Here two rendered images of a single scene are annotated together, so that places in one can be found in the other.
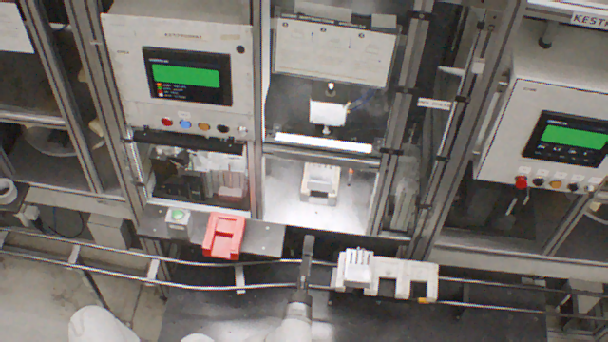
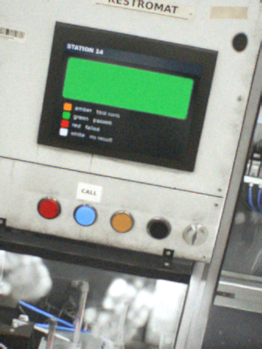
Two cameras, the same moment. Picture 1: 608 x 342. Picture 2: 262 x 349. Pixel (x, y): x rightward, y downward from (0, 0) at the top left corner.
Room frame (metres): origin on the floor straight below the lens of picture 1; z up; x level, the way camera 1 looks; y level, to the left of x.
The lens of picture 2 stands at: (-0.30, 0.46, 2.17)
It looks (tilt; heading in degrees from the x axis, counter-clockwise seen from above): 24 degrees down; 354
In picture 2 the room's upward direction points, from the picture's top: 11 degrees clockwise
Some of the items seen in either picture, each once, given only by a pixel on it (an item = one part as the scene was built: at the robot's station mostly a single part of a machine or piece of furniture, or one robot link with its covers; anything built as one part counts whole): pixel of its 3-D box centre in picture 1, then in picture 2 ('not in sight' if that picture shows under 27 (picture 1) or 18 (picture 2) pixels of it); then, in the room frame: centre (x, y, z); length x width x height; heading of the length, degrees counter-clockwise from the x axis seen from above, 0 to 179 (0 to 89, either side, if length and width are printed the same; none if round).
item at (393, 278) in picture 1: (387, 280); not in sight; (1.02, -0.32, 0.84); 0.36 x 0.14 x 0.10; 85
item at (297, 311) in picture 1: (297, 314); not in sight; (0.75, -0.01, 1.12); 0.09 x 0.06 x 0.09; 85
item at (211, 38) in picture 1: (191, 54); (112, 87); (1.33, 0.36, 1.60); 0.42 x 0.29 x 0.46; 85
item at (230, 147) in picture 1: (186, 140); (82, 249); (1.19, 0.37, 1.37); 0.36 x 0.04 x 0.04; 85
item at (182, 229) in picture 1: (180, 221); not in sight; (1.13, 0.43, 0.97); 0.08 x 0.08 x 0.12; 85
